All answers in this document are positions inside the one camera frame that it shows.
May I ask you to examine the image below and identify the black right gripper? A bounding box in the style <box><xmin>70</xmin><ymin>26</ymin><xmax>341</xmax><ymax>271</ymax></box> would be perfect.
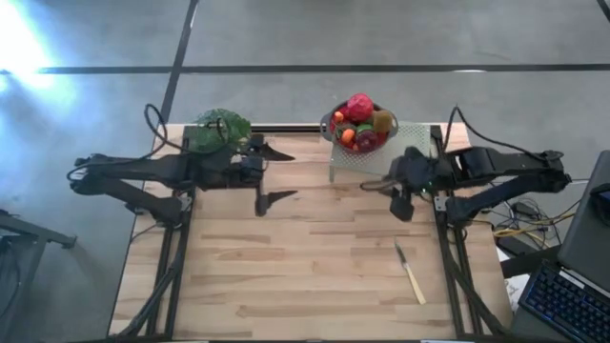
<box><xmin>359</xmin><ymin>145</ymin><xmax>453</xmax><ymax>223</ymax></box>

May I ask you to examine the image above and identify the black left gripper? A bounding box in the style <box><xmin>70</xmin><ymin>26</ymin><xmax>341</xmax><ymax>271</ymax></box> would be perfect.
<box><xmin>193</xmin><ymin>132</ymin><xmax>299</xmax><ymax>218</ymax></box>

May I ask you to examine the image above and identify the green perforated metal shelf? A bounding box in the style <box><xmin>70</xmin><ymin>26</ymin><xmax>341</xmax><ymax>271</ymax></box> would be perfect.
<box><xmin>328</xmin><ymin>120</ymin><xmax>434</xmax><ymax>185</ymax></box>

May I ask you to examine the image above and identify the dark maroon fruit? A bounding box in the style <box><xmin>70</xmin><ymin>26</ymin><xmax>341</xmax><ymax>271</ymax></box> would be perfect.
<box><xmin>356</xmin><ymin>129</ymin><xmax>380</xmax><ymax>154</ymax></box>

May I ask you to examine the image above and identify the red collapsible colander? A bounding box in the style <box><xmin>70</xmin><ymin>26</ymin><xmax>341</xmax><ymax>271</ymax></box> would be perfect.
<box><xmin>318</xmin><ymin>98</ymin><xmax>399</xmax><ymax>156</ymax></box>

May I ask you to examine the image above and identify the brown kiwi fruit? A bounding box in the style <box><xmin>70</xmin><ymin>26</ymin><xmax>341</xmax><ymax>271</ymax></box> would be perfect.
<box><xmin>372</xmin><ymin>109</ymin><xmax>395</xmax><ymax>135</ymax></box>

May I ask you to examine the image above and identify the large red tomato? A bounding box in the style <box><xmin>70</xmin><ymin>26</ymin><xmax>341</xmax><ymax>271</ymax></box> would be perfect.
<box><xmin>346</xmin><ymin>92</ymin><xmax>376</xmax><ymax>124</ymax></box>

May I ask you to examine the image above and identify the green plant in white pot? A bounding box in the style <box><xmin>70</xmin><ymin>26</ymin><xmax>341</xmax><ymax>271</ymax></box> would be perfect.
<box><xmin>192</xmin><ymin>108</ymin><xmax>254</xmax><ymax>154</ymax></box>

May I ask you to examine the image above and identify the black power brick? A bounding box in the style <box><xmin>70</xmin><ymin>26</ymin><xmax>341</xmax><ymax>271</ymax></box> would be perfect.
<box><xmin>496</xmin><ymin>235</ymin><xmax>525</xmax><ymax>257</ymax></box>

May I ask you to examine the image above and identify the small black power adapter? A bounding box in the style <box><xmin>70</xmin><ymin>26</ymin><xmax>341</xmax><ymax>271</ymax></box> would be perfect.
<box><xmin>513</xmin><ymin>201</ymin><xmax>538</xmax><ymax>218</ymax></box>

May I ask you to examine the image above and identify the black side desk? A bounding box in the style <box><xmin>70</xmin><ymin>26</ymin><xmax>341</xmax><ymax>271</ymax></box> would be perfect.
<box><xmin>499</xmin><ymin>245</ymin><xmax>563</xmax><ymax>280</ymax></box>

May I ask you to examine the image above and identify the white paper sheet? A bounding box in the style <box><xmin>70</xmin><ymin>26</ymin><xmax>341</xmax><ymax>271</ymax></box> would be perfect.
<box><xmin>503</xmin><ymin>273</ymin><xmax>525</xmax><ymax>313</ymax></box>

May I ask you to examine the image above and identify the black laptop computer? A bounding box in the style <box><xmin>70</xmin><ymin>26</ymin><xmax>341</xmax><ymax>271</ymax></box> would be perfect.
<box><xmin>517</xmin><ymin>150</ymin><xmax>610</xmax><ymax>343</ymax></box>

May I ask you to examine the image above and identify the black metal cart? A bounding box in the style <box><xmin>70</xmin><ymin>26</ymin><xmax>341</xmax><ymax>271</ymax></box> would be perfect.
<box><xmin>0</xmin><ymin>208</ymin><xmax>78</xmax><ymax>343</ymax></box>

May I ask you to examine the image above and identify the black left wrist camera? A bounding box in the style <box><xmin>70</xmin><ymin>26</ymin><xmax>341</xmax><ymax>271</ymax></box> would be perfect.
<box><xmin>237</xmin><ymin>154</ymin><xmax>266</xmax><ymax>177</ymax></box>

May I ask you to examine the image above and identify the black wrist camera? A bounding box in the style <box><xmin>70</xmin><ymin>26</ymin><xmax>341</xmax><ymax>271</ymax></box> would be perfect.
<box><xmin>237</xmin><ymin>154</ymin><xmax>266</xmax><ymax>177</ymax></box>
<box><xmin>402</xmin><ymin>145</ymin><xmax>430</xmax><ymax>169</ymax></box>

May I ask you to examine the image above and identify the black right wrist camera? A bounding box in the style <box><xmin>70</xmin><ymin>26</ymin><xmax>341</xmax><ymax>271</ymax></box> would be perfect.
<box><xmin>402</xmin><ymin>145</ymin><xmax>430</xmax><ymax>169</ymax></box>

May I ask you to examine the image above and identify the black aluminium rig frame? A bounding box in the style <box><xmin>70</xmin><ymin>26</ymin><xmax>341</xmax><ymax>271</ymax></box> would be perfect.
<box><xmin>109</xmin><ymin>124</ymin><xmax>514</xmax><ymax>340</ymax></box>

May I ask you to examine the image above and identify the knife with cream handle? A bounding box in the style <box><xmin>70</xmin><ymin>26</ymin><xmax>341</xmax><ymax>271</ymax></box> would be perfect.
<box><xmin>394</xmin><ymin>239</ymin><xmax>428</xmax><ymax>306</ymax></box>

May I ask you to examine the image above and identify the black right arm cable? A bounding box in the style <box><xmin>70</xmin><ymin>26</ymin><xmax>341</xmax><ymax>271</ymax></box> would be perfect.
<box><xmin>441</xmin><ymin>105</ymin><xmax>547</xmax><ymax>161</ymax></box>

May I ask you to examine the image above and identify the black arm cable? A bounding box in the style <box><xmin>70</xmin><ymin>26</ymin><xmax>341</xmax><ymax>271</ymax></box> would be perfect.
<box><xmin>143</xmin><ymin>103</ymin><xmax>196</xmax><ymax>161</ymax></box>
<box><xmin>441</xmin><ymin>105</ymin><xmax>547</xmax><ymax>161</ymax></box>

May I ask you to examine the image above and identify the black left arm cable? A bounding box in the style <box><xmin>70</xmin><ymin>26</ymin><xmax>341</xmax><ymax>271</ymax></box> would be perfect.
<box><xmin>143</xmin><ymin>103</ymin><xmax>196</xmax><ymax>161</ymax></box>

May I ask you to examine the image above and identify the yellow cable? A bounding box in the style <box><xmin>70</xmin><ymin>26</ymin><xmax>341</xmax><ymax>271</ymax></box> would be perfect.
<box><xmin>493</xmin><ymin>212</ymin><xmax>580</xmax><ymax>238</ymax></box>

